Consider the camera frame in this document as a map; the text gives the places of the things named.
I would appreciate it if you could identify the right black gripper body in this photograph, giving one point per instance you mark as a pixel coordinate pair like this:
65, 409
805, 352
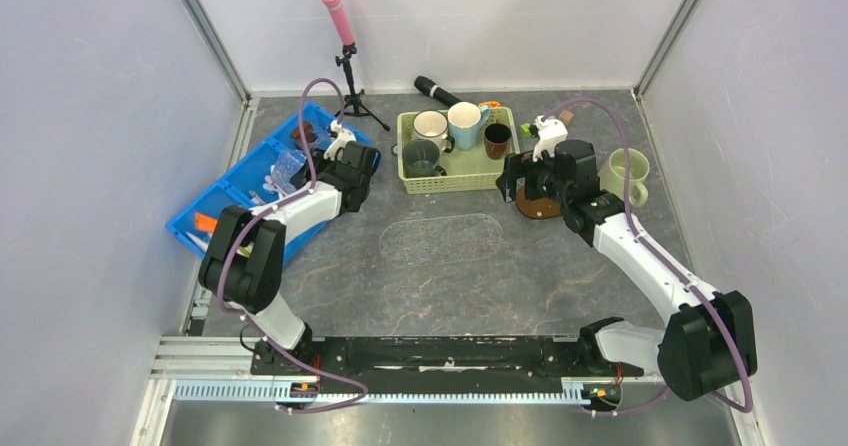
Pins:
546, 181

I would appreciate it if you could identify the clear textured toothbrush holder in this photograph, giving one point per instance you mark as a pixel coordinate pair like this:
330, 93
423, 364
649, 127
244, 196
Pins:
291, 160

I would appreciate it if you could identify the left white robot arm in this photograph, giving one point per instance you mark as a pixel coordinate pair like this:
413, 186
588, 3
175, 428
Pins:
243, 263

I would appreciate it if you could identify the white toothpaste tube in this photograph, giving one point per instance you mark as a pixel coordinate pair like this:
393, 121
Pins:
199, 243

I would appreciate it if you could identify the black mini tripod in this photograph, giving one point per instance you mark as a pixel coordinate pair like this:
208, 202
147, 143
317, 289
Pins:
353, 100

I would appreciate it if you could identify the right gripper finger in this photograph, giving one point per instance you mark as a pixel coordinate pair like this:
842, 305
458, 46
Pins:
529, 169
507, 181

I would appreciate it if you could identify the pink microphone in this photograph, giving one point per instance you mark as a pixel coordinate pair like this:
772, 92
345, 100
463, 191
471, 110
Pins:
340, 20

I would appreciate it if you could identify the black microphone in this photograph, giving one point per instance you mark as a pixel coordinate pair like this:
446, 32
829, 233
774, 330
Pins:
431, 89

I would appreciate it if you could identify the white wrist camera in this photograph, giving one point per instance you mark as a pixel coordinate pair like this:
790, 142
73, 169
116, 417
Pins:
550, 131
341, 137

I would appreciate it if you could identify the dark grey mug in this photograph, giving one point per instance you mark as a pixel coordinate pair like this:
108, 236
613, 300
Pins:
421, 158

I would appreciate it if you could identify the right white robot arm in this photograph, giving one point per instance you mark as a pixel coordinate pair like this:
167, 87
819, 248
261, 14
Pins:
708, 339

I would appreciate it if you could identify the pale green ribbed mug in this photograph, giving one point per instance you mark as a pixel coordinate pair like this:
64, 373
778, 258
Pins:
624, 175

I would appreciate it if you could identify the brown oval wooden tray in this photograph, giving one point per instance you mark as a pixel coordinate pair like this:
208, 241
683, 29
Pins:
538, 209

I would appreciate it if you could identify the clear oval acrylic tray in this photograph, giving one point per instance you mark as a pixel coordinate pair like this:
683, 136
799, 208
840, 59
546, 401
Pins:
441, 240

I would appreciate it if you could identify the light blue mug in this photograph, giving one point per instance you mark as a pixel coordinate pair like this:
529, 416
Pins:
465, 122

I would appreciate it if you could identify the dark brown cup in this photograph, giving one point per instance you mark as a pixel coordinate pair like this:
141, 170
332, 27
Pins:
497, 139

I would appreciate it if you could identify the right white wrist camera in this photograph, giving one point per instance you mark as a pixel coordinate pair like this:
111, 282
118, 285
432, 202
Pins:
550, 131

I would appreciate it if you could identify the orange toothpaste tube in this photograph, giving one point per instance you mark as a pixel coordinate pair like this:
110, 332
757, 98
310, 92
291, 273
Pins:
204, 223

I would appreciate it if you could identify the cream mug brown rim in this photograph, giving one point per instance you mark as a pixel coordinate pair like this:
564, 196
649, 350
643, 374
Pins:
433, 126

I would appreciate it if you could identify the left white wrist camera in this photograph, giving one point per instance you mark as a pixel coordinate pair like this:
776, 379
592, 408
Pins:
341, 137

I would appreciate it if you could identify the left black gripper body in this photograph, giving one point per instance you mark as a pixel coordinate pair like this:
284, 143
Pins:
329, 169

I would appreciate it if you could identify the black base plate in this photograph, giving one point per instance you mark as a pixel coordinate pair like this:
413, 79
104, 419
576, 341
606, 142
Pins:
455, 364

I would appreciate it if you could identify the brown wooden block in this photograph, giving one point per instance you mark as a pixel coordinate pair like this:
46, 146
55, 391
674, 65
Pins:
566, 117

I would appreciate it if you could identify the pale green plastic basket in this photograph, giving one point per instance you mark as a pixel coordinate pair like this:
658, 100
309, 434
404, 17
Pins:
466, 170

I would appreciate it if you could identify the white comb cable duct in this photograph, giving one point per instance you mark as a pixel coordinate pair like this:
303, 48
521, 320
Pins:
284, 392

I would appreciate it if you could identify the blue plastic divided bin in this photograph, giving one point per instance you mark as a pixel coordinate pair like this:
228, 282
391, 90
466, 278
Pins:
248, 173

